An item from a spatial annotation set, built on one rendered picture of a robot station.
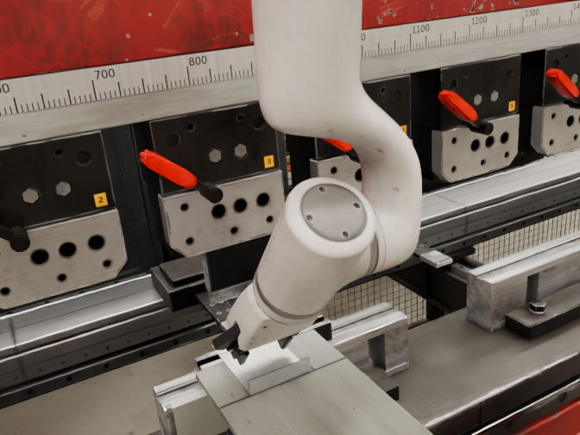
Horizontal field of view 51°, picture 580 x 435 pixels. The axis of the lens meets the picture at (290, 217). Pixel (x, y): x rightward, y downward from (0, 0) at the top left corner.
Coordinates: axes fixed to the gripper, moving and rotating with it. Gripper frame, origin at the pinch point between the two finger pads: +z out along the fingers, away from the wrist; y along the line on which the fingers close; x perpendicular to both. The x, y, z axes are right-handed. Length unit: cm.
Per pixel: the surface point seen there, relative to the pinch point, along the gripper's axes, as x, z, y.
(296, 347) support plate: 1.6, 3.1, -5.4
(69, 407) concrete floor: -50, 177, 21
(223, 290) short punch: -7.8, -1.4, 2.4
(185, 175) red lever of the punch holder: -13.8, -21.1, 7.5
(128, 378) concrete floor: -54, 180, -3
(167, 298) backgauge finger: -16.8, 17.5, 5.4
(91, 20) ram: -27.4, -30.8, 13.2
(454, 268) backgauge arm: -9, 31, -58
